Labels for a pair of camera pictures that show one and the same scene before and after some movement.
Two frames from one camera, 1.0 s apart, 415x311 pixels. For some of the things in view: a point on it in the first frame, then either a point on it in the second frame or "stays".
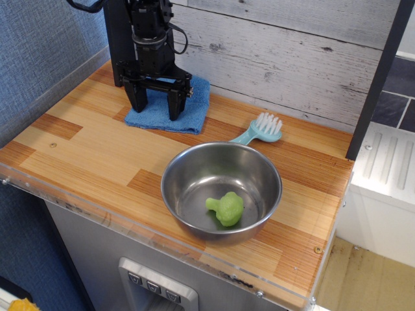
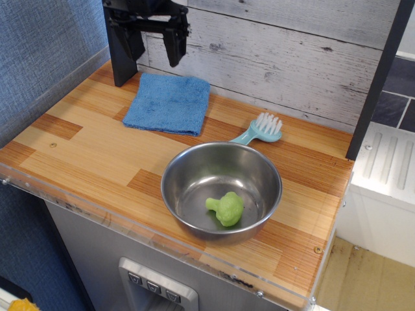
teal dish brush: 266,127 stays
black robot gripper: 154,65 → 142,15
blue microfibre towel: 156,113 stays
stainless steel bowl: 222,193 stays
